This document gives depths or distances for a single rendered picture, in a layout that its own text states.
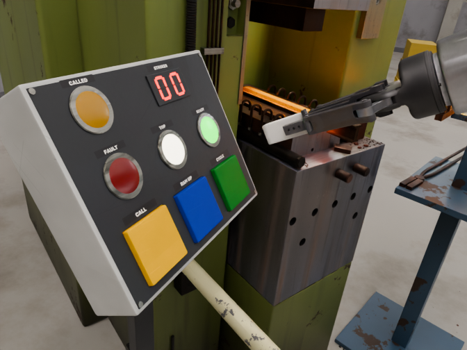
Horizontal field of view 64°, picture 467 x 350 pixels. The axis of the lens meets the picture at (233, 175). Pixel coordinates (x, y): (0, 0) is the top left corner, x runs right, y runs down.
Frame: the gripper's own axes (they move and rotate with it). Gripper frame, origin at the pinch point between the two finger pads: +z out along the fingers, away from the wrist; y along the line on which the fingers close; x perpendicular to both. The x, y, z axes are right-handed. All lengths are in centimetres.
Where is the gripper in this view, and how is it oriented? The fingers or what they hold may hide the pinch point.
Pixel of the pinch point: (287, 128)
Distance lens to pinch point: 56.2
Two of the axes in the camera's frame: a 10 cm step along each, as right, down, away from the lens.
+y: 4.6, -3.7, 8.0
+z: -8.0, 2.1, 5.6
